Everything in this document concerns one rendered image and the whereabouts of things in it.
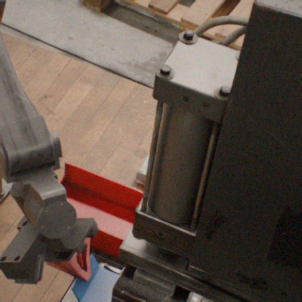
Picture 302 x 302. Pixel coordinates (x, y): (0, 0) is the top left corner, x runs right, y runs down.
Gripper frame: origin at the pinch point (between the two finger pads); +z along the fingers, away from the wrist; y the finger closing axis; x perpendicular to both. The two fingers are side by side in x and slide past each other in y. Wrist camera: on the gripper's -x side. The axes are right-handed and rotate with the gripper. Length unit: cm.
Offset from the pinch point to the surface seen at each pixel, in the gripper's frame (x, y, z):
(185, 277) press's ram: -5.7, 23.5, -6.0
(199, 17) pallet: 188, -76, 57
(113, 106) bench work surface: 49, -20, 1
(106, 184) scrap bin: 23.9, -9.2, 2.0
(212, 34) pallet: 183, -71, 63
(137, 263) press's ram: -5.6, 16.8, -8.4
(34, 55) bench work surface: 55, -39, -10
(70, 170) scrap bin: 24.0, -15.6, -2.0
